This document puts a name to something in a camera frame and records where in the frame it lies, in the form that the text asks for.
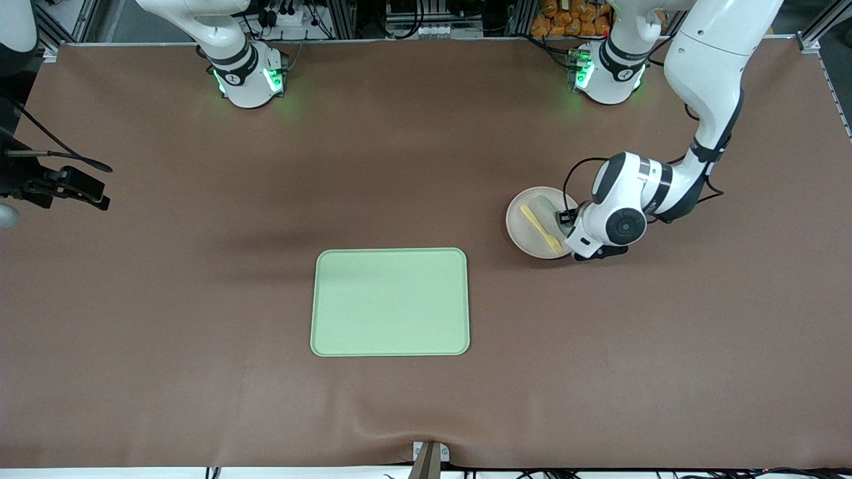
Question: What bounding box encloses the light green rectangular tray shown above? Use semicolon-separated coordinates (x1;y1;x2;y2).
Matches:
310;247;471;357

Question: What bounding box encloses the grey metal clamp bracket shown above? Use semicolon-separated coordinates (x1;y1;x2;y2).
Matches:
412;441;451;479

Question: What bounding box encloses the white power strip with plugs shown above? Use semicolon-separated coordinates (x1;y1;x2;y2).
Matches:
263;3;314;27

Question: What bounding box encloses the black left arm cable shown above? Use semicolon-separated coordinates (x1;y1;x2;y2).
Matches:
562;90;745;224

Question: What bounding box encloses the yellow plastic fork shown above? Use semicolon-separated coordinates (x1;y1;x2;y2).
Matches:
520;204;564;255

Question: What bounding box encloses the beige round plate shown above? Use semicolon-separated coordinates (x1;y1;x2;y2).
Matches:
506;186;581;259

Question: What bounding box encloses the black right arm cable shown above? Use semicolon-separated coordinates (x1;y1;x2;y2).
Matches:
0;86;113;174

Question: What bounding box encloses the aluminium frame corner post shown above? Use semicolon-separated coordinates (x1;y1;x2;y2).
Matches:
795;0;852;54
27;0;101;62

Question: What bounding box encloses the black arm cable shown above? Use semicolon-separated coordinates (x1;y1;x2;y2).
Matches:
562;90;745;224
0;86;113;174

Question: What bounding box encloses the long white socket strip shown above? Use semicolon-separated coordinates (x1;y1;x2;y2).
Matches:
386;23;483;39

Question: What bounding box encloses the orange packaged snacks pile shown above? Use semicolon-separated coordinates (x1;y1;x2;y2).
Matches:
531;0;613;38

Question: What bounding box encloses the pale green spoon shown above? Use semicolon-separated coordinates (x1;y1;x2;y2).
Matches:
538;193;572;234

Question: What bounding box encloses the brown table mat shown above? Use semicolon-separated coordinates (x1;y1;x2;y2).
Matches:
0;37;852;470

